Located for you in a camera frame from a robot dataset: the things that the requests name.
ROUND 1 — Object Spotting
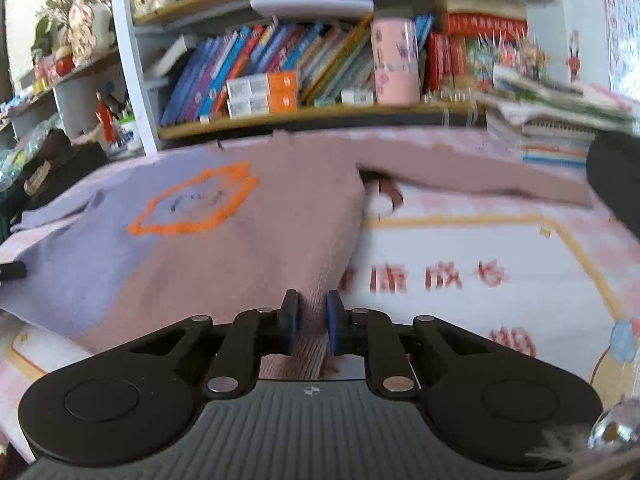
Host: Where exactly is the colourful decorated box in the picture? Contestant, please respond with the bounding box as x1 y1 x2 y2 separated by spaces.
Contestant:
465 35 549 92

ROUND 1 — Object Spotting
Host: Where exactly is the pink white printed blanket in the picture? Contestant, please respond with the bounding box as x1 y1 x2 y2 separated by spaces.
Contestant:
0 125 640 466

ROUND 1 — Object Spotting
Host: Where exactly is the stack of red books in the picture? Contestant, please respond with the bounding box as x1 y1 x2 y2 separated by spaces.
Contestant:
425 0 531 96

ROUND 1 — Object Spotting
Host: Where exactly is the red figurine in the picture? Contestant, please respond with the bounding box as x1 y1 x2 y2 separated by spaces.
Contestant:
95 91 115 144

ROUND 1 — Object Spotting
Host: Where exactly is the stack of notebooks and papers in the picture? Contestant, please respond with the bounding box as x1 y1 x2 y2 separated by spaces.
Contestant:
479 64 639 169

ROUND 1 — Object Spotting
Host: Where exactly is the dried flower bouquet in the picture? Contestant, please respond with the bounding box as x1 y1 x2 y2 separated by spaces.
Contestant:
35 0 114 67

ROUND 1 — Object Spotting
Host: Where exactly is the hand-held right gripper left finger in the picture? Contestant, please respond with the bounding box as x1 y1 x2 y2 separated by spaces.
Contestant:
115 289 302 402

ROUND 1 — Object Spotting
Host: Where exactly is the row of colourful books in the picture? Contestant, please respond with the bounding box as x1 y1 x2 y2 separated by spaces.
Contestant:
159 14 436 128

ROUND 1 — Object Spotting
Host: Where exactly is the dark round object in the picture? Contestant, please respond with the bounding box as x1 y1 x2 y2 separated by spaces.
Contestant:
585 130 640 242

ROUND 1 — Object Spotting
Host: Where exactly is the clear plastic holder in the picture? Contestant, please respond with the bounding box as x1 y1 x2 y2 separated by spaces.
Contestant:
422 86 483 127

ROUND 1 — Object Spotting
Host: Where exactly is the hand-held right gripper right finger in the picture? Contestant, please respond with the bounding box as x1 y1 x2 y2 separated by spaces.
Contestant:
325 290 506 401

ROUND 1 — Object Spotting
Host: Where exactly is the red cartoon wall sticker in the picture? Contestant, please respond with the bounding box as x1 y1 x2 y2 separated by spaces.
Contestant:
566 30 584 84

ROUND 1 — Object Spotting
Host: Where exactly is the orange white carton box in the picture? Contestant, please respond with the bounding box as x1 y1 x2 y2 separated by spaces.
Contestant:
226 92 300 119
226 72 300 99

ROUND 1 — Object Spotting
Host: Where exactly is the purple pink sweater orange print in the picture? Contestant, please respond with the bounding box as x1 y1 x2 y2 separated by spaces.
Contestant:
10 130 596 381

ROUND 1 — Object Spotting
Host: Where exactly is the wall poster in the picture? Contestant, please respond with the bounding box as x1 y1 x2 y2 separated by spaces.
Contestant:
594 0 640 107

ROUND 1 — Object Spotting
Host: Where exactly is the pink printed cylinder container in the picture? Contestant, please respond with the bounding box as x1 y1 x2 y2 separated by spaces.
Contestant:
370 16 421 106

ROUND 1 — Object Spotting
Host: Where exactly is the dark bag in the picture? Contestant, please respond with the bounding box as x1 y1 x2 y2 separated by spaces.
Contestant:
0 129 109 242

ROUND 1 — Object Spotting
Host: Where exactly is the white plastic jar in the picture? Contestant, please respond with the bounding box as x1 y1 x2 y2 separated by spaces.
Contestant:
117 115 146 157

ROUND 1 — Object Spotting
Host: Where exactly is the grey side shelf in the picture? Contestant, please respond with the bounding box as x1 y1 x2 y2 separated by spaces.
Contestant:
0 45 122 142

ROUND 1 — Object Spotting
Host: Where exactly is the small white box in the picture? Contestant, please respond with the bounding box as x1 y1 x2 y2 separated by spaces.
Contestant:
341 88 375 107

